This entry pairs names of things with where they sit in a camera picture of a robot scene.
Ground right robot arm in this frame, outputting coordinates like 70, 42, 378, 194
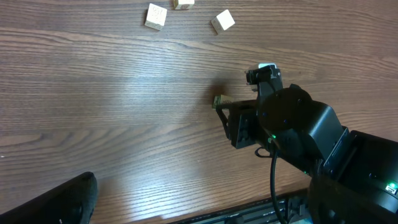
216, 85, 397, 223

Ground plain block green side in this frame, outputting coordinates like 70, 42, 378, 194
173, 0, 195, 10

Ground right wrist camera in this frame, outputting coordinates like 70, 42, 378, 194
245, 63, 283, 103

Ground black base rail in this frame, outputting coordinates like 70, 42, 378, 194
175, 190, 313, 224

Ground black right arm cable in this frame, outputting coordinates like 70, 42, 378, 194
254, 146, 289, 224

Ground plain block blue side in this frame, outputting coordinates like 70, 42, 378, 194
144, 3, 167, 30

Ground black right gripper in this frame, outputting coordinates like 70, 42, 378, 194
216, 100, 264, 149

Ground plain block yellow side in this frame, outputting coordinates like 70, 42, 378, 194
211, 9, 235, 34

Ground green framed wooden block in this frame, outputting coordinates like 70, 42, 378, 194
212, 95, 234, 110

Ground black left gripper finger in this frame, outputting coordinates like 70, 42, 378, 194
1, 172, 98, 224

